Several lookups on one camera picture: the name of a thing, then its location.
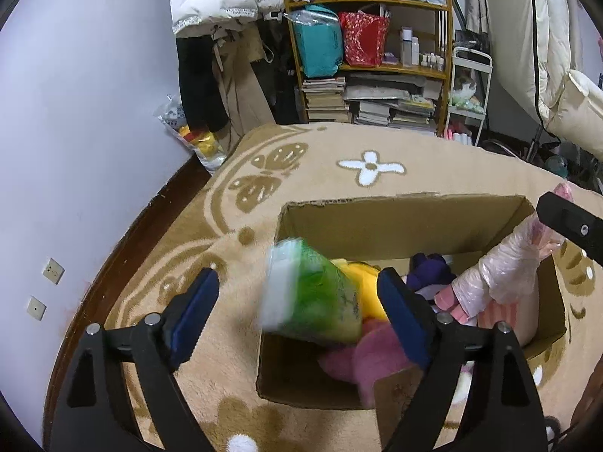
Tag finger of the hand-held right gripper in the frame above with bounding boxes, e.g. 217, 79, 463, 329
536, 191, 603, 267

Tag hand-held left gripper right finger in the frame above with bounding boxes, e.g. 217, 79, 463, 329
377, 267, 549, 452

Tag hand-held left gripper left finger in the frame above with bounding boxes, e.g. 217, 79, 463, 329
49, 267, 221, 452

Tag pink bear plush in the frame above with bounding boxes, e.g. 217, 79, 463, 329
318, 318, 472, 408

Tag pink plastic packet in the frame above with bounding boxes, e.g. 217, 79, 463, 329
433, 183, 573, 325

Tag green tissue packet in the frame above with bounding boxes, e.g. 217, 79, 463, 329
261, 238, 366, 345

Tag cardboard box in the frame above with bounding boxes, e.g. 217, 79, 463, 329
257, 193, 568, 410

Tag pink swirl roll plush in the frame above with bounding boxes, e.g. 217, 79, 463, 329
476, 287, 540, 344

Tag person's right forearm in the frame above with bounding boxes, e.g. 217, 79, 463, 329
570, 353, 603, 438

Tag yellow plush toy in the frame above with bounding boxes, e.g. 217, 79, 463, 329
330, 258, 392, 323

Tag purple plush doll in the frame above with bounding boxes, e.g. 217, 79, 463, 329
406, 252, 458, 299

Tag teal bottle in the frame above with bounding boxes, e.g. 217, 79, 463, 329
544, 154, 571, 175

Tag cream padded cushion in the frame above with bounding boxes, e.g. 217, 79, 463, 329
542, 70, 603, 161

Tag beige patterned rug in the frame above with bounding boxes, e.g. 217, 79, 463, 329
42, 122, 603, 452

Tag row of pastel tubes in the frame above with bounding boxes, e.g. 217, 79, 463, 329
445, 122, 474, 144

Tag pale green packets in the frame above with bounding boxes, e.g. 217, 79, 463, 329
450, 96, 484, 114

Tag plastic bag of toys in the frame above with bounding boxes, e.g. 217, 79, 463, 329
153, 94, 227, 173

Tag white quilted coat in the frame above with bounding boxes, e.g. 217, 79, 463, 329
490, 0, 603, 114

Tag white trolley cart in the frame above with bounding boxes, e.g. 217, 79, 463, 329
445, 46, 494, 147

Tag beige hanging garment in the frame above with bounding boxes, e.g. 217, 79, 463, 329
210, 28, 276, 151

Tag black hanging garment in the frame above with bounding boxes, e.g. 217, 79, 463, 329
176, 23, 302, 133

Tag wooden shelf unit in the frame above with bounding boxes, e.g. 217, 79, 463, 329
273, 0, 455, 135

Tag pile of books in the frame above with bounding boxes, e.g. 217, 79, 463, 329
301, 75, 446, 133

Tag red patterned bag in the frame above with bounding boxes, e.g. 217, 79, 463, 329
338, 11, 391, 67

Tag teal bag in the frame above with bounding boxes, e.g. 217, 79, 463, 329
293, 6, 344, 78

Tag clear plastic bag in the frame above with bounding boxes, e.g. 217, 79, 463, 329
285, 9, 340, 26

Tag white puffer jacket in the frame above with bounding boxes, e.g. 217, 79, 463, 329
168, 0, 286, 38

